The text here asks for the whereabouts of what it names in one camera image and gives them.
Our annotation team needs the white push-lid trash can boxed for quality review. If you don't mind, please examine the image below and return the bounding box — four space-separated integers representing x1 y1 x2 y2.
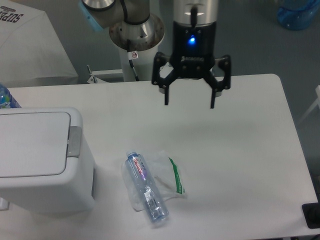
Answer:
0 107 97 213

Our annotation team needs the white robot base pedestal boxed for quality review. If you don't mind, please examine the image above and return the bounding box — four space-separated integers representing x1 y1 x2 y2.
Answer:
118 45 159 82

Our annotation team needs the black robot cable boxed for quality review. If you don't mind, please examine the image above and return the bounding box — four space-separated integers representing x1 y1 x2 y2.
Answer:
119 0 141 82

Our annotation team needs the white frame at right edge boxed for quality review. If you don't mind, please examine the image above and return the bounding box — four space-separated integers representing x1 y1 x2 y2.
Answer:
298 85 320 124

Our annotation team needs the clear plastic water bottle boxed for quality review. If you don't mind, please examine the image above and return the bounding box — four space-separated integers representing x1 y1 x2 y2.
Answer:
125 150 169 224

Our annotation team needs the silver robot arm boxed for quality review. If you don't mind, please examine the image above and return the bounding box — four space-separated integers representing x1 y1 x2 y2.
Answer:
79 0 232 108

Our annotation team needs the blue labelled bottle left edge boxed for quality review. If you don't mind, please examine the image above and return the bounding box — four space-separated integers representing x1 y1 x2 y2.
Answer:
0 84 21 109

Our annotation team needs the black device at table edge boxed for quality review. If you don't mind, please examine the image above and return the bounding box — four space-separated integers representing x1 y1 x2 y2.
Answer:
302 202 320 229

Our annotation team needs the large blue water jug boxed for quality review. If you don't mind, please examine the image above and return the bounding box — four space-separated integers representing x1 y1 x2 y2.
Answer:
276 0 320 31

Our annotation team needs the clear green-edged plastic bag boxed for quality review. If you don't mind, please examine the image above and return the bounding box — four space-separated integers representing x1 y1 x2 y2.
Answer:
121 150 188 212

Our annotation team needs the left white table clamp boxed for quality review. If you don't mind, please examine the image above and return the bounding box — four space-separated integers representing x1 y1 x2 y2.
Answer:
87 65 124 84

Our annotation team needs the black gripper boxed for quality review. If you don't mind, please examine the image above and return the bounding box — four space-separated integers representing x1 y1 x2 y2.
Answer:
151 21 231 109

